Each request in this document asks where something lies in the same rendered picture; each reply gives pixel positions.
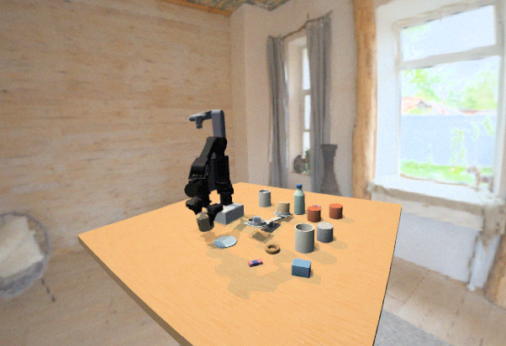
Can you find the tan ring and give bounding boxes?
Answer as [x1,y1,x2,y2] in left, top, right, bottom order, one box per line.
[266,244,280,254]

